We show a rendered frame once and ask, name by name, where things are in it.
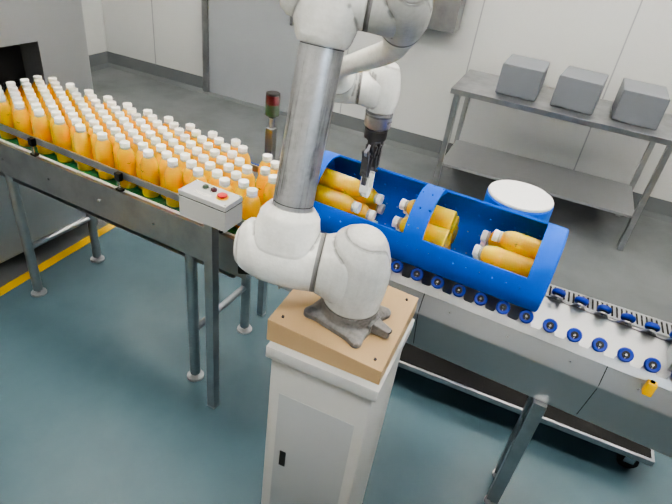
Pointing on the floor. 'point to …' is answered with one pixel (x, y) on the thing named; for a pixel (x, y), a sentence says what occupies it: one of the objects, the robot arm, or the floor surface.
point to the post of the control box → (212, 312)
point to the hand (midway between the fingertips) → (366, 182)
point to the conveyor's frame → (94, 203)
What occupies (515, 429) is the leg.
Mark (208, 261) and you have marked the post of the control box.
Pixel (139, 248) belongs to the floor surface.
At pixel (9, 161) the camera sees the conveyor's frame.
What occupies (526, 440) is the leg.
